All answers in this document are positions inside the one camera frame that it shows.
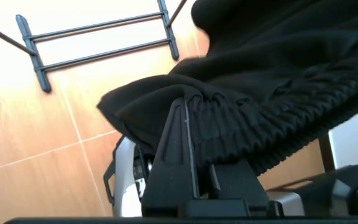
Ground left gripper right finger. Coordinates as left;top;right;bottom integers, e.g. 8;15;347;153
197;159;270;216

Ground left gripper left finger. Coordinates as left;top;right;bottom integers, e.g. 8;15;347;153
141;96;199;217

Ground black shorts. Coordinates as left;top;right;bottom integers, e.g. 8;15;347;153
97;0;358;177

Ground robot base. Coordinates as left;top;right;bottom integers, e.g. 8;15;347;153
103;135;358;218

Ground black clothes rack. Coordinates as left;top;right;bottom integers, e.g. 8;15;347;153
0;0;188;93

